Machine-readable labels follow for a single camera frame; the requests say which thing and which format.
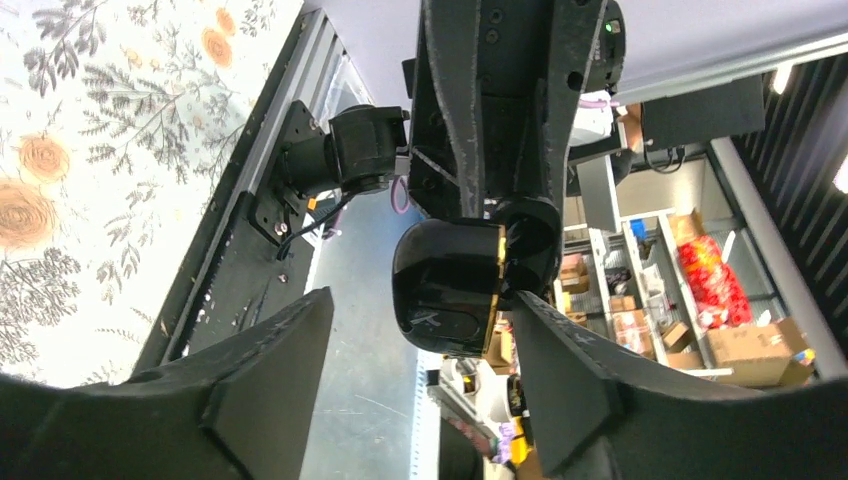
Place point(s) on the floral patterned table mat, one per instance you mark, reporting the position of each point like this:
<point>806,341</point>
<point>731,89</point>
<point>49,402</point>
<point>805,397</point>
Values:
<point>117,121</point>

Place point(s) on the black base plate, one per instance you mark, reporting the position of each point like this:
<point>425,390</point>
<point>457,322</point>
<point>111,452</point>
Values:
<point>249,257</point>

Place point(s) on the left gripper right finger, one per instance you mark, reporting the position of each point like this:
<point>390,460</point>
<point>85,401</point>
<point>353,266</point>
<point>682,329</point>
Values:
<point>601,411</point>

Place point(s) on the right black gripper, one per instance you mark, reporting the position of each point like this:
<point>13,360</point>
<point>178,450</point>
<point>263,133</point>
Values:
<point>494,88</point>

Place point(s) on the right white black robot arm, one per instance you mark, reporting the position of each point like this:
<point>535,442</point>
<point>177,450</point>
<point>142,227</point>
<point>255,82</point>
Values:
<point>358,153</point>

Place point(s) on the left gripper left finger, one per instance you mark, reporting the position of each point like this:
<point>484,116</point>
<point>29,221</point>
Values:
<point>240,409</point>

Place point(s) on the black earbud charging case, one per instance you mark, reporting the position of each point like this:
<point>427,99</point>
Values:
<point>451,277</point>

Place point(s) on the shelf with cardboard boxes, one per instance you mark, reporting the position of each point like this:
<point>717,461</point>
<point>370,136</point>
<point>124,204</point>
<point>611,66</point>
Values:
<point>690,297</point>

